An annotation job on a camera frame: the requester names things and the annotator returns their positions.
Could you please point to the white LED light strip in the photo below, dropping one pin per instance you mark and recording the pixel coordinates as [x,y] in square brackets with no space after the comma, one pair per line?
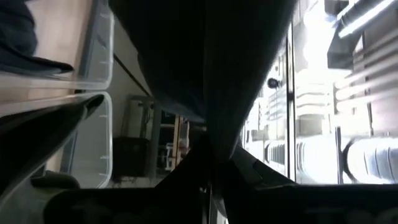
[367,18]

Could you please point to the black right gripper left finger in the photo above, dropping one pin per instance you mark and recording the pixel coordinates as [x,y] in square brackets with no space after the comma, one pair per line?
[192,171]

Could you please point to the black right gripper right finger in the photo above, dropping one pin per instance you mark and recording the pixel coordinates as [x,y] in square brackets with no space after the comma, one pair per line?
[248,174]

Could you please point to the black ceiling track light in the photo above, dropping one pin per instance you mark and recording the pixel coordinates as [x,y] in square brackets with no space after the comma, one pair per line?
[273,83]

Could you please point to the black cabinet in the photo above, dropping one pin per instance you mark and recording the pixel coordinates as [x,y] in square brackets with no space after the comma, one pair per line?
[130,157]

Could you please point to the clear plastic storage bin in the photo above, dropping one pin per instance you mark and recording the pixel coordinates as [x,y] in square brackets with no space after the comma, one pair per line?
[93,149]
[99,46]

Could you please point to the dark green baseball cap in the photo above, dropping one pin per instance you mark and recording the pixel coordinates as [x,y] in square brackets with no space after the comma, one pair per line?
[31,133]
[56,180]

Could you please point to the dark blue denim baseball cap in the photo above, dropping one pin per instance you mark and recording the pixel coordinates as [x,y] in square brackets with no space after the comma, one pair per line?
[202,62]
[15,37]

